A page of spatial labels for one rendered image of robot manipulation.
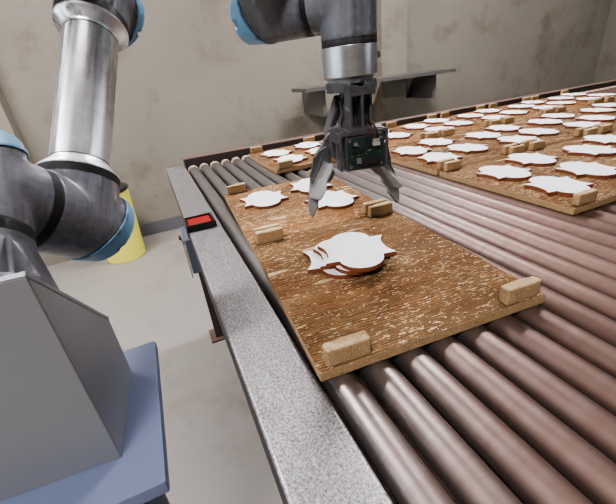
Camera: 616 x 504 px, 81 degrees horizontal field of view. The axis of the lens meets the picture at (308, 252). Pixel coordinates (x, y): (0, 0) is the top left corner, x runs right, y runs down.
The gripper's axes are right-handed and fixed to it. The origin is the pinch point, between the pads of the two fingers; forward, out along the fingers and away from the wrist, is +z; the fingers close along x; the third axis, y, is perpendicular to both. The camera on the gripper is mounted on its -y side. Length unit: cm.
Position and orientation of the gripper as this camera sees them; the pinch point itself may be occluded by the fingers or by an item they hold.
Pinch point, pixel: (353, 209)
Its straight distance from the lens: 62.9
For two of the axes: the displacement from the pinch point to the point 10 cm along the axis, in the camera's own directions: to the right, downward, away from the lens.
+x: 9.8, -1.7, 1.1
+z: 1.1, 8.9, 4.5
